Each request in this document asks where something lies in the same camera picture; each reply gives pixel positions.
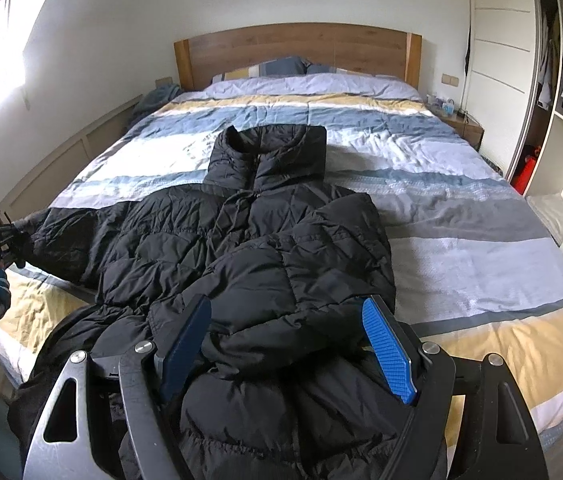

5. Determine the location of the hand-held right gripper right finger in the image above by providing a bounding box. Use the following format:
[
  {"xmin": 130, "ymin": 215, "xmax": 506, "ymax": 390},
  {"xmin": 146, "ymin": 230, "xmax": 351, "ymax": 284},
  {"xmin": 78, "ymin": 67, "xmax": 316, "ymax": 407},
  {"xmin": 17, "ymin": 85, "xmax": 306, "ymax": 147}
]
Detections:
[{"xmin": 360, "ymin": 295, "xmax": 538, "ymax": 480}]

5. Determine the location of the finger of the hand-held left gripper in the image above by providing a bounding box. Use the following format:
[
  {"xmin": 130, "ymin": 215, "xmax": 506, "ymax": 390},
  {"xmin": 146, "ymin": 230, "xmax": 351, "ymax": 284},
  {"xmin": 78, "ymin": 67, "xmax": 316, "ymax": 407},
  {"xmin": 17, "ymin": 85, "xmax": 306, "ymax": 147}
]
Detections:
[{"xmin": 0, "ymin": 212, "xmax": 33, "ymax": 269}]

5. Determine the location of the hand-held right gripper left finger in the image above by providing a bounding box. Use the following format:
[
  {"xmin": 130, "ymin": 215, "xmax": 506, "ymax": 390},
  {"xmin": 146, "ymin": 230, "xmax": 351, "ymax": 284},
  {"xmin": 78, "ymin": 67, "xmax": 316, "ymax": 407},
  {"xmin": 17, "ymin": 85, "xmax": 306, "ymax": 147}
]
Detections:
[{"xmin": 22, "ymin": 295, "xmax": 213, "ymax": 480}]

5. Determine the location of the black puffer jacket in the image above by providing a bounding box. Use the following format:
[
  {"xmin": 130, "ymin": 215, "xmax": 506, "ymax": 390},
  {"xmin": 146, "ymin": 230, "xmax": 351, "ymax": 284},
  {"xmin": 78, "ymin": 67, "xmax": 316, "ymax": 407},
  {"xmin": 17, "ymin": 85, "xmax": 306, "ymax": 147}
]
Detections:
[{"xmin": 8, "ymin": 125, "xmax": 449, "ymax": 480}]

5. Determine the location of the white panelled low cabinet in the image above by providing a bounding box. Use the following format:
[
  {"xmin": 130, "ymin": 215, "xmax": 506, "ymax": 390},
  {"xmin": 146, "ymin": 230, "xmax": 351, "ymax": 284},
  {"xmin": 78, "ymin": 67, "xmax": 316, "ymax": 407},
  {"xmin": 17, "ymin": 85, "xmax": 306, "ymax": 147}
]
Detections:
[{"xmin": 0, "ymin": 94, "xmax": 143, "ymax": 223}]

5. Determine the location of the striped duvet bed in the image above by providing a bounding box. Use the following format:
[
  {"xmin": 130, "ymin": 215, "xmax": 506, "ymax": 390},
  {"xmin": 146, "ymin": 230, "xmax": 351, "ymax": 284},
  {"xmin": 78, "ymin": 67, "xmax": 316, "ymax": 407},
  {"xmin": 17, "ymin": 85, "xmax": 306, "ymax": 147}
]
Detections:
[{"xmin": 0, "ymin": 72, "xmax": 563, "ymax": 441}]

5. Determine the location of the blue-grey cloth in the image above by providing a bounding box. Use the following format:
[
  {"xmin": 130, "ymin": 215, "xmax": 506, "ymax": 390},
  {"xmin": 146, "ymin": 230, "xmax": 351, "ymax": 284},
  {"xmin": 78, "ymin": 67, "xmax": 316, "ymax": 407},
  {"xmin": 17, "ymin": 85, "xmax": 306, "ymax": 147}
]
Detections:
[{"xmin": 133, "ymin": 84, "xmax": 183, "ymax": 122}]

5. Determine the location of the red bag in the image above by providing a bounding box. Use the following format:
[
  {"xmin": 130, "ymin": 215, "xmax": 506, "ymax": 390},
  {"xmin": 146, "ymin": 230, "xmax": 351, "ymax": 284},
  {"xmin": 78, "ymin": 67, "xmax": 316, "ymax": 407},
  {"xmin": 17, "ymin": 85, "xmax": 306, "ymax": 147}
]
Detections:
[{"xmin": 511, "ymin": 145, "xmax": 543, "ymax": 192}]

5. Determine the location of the wooden nightstand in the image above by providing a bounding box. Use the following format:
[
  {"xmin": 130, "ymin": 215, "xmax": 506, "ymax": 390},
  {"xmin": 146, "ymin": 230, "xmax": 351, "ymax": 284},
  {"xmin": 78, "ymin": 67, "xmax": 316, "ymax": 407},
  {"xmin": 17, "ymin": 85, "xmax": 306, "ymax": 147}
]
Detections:
[{"xmin": 434, "ymin": 107, "xmax": 485, "ymax": 150}]

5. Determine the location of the striped pillow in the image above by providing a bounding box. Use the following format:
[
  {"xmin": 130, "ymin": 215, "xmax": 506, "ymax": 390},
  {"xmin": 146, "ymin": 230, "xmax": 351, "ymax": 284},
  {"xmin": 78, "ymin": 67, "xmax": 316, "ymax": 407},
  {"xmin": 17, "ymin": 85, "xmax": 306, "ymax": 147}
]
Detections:
[{"xmin": 210, "ymin": 56, "xmax": 308, "ymax": 84}]

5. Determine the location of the blue pillow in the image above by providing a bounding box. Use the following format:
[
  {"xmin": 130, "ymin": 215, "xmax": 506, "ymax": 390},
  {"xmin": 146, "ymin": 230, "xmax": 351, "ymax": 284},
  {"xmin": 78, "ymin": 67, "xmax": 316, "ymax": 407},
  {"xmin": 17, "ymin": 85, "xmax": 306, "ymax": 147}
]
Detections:
[{"xmin": 306, "ymin": 62, "xmax": 345, "ymax": 76}]

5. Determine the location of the wooden headboard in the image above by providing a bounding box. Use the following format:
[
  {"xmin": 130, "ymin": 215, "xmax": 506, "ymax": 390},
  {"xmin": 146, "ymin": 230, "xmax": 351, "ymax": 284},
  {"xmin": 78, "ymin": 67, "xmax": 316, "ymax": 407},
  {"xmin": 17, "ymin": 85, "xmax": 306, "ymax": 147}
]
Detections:
[{"xmin": 174, "ymin": 23, "xmax": 423, "ymax": 92}]

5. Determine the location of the white wardrobe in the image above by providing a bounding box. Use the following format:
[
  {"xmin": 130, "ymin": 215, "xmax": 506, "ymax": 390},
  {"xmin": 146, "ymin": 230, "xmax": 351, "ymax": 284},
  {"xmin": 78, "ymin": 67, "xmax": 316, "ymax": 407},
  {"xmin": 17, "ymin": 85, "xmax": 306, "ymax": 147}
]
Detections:
[{"xmin": 465, "ymin": 0, "xmax": 563, "ymax": 261}]

